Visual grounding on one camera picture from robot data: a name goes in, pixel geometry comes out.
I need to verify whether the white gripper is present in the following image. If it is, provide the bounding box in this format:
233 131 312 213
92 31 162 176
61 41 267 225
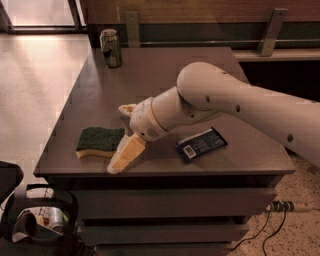
107 97 167 174

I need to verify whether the green and yellow sponge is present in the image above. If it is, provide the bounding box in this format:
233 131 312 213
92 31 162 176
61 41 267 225
76 127 125 158

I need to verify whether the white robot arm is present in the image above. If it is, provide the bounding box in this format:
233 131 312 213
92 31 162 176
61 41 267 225
107 62 320 174

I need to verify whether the green metal can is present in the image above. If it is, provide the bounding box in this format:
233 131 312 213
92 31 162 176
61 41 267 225
100 29 122 68

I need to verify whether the silver can in bin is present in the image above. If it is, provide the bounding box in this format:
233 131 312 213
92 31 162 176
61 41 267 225
46 207 64 233

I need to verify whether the dark blue snack packet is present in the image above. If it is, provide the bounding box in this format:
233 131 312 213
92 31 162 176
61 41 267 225
175 127 228 163

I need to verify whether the grey drawer cabinet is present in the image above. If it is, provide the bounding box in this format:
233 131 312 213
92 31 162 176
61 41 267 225
34 48 295 256

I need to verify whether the black chair edge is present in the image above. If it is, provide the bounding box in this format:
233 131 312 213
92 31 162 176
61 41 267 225
0 161 24 204

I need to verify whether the black trash bin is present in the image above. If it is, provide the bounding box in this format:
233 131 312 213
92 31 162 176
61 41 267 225
1 184 79 256

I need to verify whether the white power strip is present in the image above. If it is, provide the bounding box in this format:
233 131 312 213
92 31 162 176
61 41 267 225
266 201 313 213

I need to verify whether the left metal bracket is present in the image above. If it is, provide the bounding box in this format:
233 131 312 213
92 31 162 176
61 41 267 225
125 11 140 48

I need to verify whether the metal bracket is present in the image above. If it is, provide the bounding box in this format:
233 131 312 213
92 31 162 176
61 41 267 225
257 8 288 57
125 11 140 48

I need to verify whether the right metal bracket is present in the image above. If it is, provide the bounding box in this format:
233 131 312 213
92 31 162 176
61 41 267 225
257 8 288 57

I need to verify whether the black cable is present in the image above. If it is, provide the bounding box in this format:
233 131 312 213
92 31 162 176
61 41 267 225
229 209 288 256

